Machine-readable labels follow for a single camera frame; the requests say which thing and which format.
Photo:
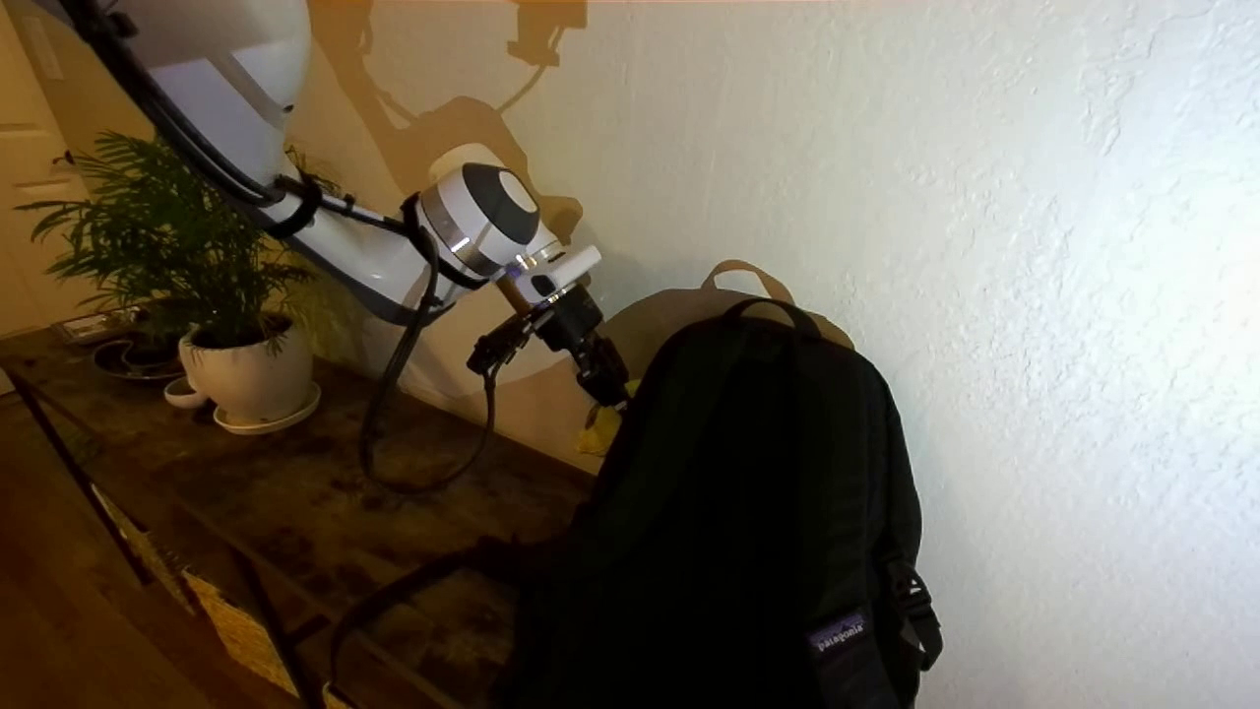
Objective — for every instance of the white door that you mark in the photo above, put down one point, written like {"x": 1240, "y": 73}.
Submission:
{"x": 19, "y": 144}

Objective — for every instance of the black backpack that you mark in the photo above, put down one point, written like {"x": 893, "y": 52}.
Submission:
{"x": 750, "y": 552}

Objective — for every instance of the white plant pot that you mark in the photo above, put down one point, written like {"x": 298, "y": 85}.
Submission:
{"x": 248, "y": 377}

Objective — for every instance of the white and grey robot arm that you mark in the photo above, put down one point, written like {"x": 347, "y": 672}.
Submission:
{"x": 239, "y": 90}

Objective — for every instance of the small white dish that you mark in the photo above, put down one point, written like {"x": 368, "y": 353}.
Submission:
{"x": 183, "y": 396}

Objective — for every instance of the white pot saucer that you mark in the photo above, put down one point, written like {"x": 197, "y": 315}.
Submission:
{"x": 281, "y": 419}

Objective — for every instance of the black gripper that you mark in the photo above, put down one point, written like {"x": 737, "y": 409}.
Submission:
{"x": 571, "y": 320}

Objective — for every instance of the dark wooden sideboard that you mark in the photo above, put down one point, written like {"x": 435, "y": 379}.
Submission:
{"x": 81, "y": 493}

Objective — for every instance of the dark round plant saucer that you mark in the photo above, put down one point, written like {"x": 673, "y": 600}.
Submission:
{"x": 130, "y": 358}

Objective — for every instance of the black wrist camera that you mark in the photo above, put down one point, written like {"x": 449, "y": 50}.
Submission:
{"x": 501, "y": 349}

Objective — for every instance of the green palm houseplant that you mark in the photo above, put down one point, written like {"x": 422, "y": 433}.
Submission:
{"x": 144, "y": 248}

